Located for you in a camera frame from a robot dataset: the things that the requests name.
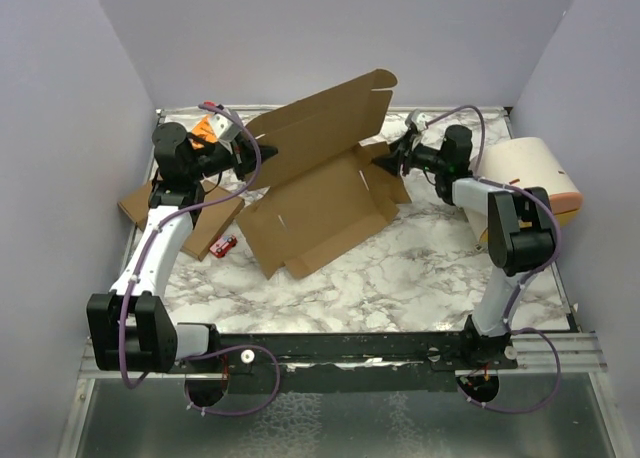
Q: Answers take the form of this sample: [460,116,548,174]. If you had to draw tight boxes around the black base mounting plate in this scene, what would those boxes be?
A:
[99,322,521,412]

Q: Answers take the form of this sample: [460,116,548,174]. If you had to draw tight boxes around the cream toy bread bin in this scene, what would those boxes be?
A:
[470,137,584,227]

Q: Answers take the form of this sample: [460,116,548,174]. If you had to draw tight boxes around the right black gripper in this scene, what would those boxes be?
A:
[371,131,447,178]

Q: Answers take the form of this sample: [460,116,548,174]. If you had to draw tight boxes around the small red toy car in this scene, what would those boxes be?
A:
[209,234,238,259]

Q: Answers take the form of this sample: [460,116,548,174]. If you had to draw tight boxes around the aluminium rail frame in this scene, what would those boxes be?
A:
[54,108,609,458]

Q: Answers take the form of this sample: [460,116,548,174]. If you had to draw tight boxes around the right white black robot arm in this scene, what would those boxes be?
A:
[372,124,559,369]

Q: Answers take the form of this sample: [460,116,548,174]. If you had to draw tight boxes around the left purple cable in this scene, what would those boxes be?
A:
[118,102,282,419]

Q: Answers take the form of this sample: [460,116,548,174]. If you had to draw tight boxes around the folded flat brown cardboard box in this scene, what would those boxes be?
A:
[181,181,245,261]

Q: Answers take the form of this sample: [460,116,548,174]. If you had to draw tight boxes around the purple cable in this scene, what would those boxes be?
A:
[118,102,282,419]
[422,105,564,413]

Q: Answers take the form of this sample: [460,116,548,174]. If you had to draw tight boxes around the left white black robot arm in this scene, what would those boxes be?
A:
[86,120,278,375]

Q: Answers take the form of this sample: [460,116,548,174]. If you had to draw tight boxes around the orange booklet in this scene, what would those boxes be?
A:
[190,116,218,149]

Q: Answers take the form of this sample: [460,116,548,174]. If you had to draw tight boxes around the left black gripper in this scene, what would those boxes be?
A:
[188,130,279,181]

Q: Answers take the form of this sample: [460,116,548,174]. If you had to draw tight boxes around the brown cardboard box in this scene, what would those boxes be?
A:
[118,180,152,230]
[236,69,411,279]
[181,181,245,261]

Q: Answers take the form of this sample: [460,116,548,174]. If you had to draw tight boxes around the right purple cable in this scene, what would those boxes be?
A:
[422,105,564,413]

